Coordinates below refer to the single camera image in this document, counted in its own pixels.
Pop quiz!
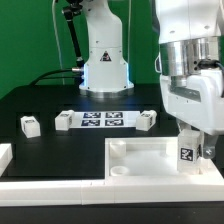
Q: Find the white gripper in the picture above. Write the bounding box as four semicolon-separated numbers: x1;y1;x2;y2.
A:
160;69;224;159

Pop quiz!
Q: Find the white square table top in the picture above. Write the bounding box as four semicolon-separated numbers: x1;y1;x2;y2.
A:
105;137;217;177

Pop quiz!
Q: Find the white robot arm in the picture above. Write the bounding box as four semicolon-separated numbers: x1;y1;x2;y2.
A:
80;0;224;158

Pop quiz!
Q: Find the white U-shaped obstacle fence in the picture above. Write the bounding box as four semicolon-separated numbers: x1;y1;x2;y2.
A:
0;139;224;208

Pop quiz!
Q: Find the white fiducial marker sheet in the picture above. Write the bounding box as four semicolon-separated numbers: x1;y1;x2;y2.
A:
71;111;140;128

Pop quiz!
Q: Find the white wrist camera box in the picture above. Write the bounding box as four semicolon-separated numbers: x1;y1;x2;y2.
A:
154;54;161;73

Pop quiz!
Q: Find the black cable at base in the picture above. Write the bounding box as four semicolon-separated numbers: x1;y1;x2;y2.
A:
29;67;84;87

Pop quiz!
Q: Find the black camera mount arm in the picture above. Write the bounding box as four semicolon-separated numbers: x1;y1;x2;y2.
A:
62;0;84;68

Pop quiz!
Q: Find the grey hanging cable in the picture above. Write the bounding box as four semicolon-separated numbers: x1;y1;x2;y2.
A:
51;0;66;86

